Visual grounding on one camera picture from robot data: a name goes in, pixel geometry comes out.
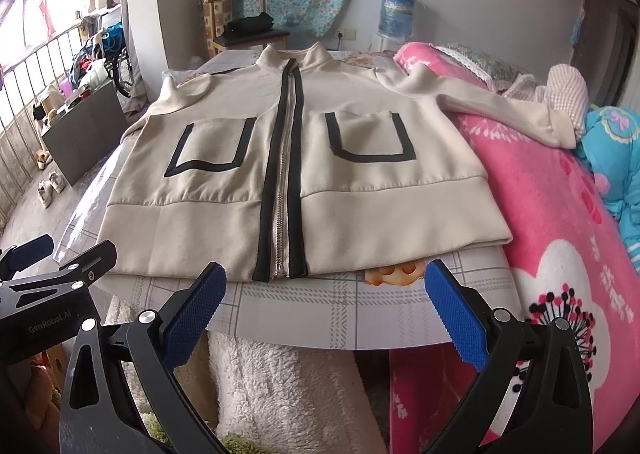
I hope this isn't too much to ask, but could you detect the floral grey bed sheet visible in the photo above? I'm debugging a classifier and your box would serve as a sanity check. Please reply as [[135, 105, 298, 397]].
[[52, 47, 524, 351]]

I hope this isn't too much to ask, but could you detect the beige zip jacket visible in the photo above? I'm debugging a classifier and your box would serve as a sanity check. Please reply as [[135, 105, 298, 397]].
[[100, 45, 576, 282]]

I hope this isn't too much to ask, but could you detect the grey lace pillow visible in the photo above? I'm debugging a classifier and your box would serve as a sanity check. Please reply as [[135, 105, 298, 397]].
[[436, 43, 528, 92]]

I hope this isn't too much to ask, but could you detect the dark grey board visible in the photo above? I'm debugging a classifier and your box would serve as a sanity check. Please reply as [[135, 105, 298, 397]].
[[42, 82, 128, 185]]

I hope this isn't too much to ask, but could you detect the white fluffy blanket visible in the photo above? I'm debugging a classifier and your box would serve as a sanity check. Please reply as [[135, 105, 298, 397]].
[[102, 295, 388, 454]]

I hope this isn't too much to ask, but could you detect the wooden chair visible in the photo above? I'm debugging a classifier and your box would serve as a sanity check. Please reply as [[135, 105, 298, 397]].
[[202, 0, 290, 57]]

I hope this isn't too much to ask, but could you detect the blue water bottle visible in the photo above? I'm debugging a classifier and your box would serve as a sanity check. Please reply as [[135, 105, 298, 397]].
[[378, 0, 416, 40]]

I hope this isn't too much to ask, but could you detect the wall power socket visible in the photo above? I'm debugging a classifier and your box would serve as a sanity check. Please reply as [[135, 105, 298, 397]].
[[336, 29, 357, 40]]

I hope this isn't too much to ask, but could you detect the black bag on chair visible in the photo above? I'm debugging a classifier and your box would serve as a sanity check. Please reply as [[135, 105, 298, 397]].
[[222, 12, 273, 37]]

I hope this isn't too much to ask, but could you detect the metal balcony railing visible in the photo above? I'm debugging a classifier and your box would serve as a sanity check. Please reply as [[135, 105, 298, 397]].
[[1, 21, 84, 225]]

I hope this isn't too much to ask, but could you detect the wheelchair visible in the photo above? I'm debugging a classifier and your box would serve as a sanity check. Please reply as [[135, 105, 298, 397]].
[[99, 22, 134, 98]]

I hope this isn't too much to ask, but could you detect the pink fleece blanket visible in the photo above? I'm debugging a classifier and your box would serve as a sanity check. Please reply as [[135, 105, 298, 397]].
[[390, 43, 639, 453]]

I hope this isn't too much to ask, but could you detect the checked pink cloth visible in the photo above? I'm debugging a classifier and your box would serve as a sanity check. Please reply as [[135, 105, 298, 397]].
[[502, 63, 589, 141]]

